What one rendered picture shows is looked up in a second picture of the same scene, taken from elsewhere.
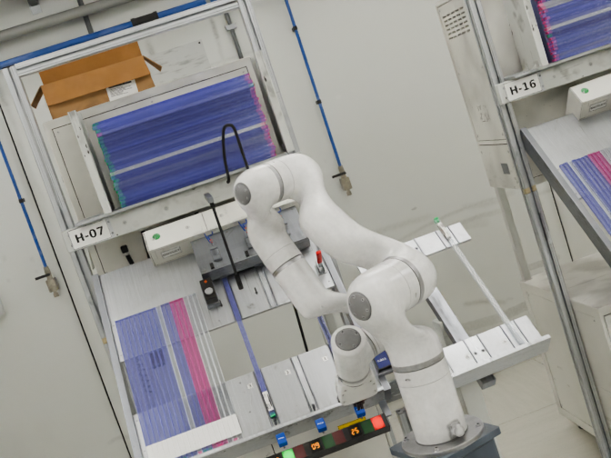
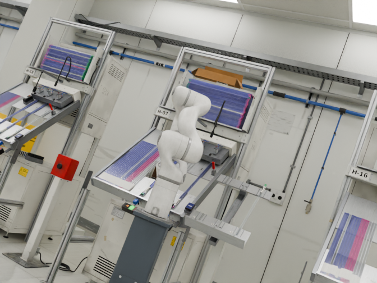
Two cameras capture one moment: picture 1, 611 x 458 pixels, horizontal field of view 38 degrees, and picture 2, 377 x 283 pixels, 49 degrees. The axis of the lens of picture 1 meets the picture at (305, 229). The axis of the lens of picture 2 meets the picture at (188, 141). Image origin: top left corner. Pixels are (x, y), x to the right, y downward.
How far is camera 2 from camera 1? 139 cm
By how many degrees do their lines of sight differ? 34
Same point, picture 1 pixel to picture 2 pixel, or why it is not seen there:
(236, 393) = (143, 181)
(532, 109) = (367, 195)
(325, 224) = (183, 114)
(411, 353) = (162, 169)
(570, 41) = not seen: outside the picture
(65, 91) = (203, 73)
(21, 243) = not seen: hidden behind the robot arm
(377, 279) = (170, 132)
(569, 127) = (369, 206)
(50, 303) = not seen: hidden behind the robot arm
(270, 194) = (180, 96)
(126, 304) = (151, 140)
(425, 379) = (159, 183)
